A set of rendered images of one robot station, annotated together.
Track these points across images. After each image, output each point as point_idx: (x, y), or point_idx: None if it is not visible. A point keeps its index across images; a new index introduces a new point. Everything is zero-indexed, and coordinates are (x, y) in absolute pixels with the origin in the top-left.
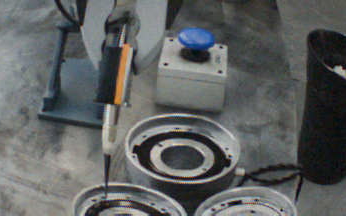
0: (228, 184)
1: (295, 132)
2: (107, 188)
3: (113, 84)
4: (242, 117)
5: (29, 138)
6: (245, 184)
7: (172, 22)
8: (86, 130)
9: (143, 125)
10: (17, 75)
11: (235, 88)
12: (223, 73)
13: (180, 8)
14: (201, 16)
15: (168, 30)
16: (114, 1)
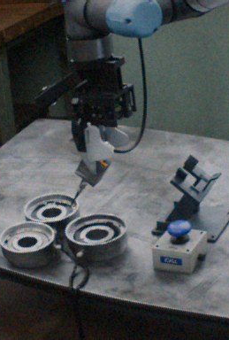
0: (72, 249)
1: (115, 297)
2: (72, 203)
3: None
4: (145, 276)
5: (154, 203)
6: (80, 266)
7: (76, 147)
8: (155, 224)
9: (122, 221)
10: (226, 196)
11: (177, 278)
12: (155, 247)
13: (73, 140)
14: None
15: (80, 152)
16: (90, 124)
